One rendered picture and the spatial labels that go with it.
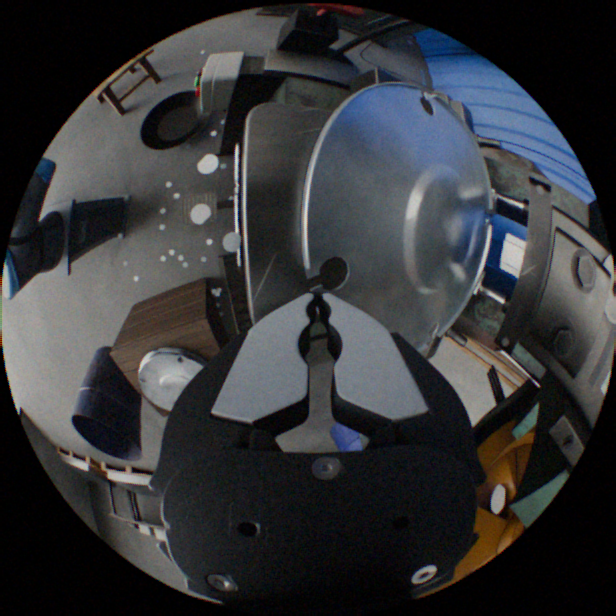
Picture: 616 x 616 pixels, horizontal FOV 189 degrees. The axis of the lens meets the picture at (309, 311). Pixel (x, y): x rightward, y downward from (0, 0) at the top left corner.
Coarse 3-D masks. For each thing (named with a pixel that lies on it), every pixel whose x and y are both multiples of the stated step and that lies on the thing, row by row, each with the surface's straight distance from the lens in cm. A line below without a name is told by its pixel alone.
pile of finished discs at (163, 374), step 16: (160, 352) 68; (176, 352) 67; (192, 352) 69; (144, 368) 72; (160, 368) 71; (176, 368) 70; (192, 368) 69; (144, 384) 78; (160, 384) 76; (176, 384) 74; (160, 400) 83
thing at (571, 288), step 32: (576, 224) 24; (576, 256) 20; (608, 256) 24; (544, 288) 21; (576, 288) 20; (608, 288) 22; (544, 320) 20; (576, 320) 21; (608, 320) 26; (544, 352) 24; (576, 352) 22; (608, 352) 27; (576, 384) 26; (608, 384) 28
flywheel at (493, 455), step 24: (504, 432) 57; (528, 432) 65; (480, 456) 49; (504, 456) 60; (528, 456) 68; (504, 480) 58; (480, 504) 52; (504, 504) 62; (480, 528) 52; (504, 528) 60; (480, 552) 55; (456, 576) 53
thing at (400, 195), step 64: (384, 128) 15; (448, 128) 24; (320, 192) 12; (384, 192) 14; (448, 192) 20; (320, 256) 12; (384, 256) 15; (448, 256) 22; (384, 320) 18; (448, 320) 31
